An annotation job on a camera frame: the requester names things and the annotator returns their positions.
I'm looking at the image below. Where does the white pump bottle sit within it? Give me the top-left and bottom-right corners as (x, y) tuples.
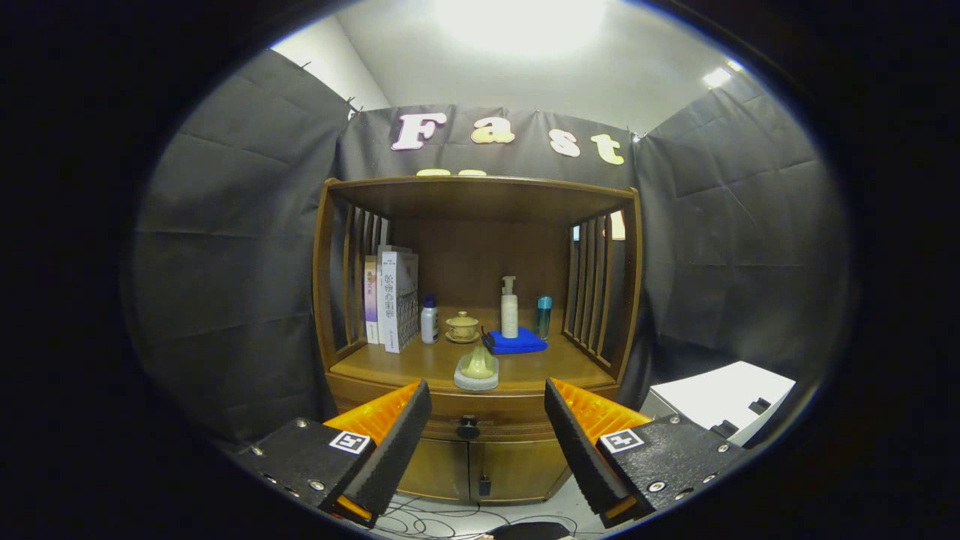
(500, 276), (520, 340)

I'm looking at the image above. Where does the dark flat object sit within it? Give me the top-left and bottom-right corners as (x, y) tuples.
(491, 522), (572, 540)

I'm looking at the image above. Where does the yellow lidded teacup with saucer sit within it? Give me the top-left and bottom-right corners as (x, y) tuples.
(445, 310), (482, 344)

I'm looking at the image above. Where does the wooden countertop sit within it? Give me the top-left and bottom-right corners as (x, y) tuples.
(328, 337), (620, 397)

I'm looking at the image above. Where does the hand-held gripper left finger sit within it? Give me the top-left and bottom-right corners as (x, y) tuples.
(231, 379), (434, 530)

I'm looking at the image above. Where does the brown wooden cabinet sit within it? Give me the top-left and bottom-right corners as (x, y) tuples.
(313, 175), (644, 505)

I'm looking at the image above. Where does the black cable tangle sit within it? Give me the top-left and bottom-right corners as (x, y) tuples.
(371, 495), (586, 540)

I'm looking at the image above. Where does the wooden cabinet door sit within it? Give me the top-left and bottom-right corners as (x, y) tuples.
(397, 437), (471, 503)
(470, 439), (572, 503)

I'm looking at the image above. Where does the folded blue cloth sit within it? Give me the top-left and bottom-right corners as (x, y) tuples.
(481, 326), (549, 356)

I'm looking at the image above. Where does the wooden drawer with black knob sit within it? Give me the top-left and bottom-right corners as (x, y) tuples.
(327, 375), (622, 443)

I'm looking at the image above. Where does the thin purple book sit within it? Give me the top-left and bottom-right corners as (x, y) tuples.
(364, 255), (380, 345)

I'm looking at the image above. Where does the thick white book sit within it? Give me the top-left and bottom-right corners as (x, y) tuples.
(377, 244), (419, 354)

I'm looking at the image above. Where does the green pear ornament grey base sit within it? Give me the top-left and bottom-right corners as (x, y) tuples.
(453, 343), (500, 392)

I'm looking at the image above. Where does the white machine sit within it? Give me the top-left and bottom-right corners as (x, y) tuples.
(649, 361), (797, 449)

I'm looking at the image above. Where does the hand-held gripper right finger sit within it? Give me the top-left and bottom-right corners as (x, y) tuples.
(544, 378), (751, 530)

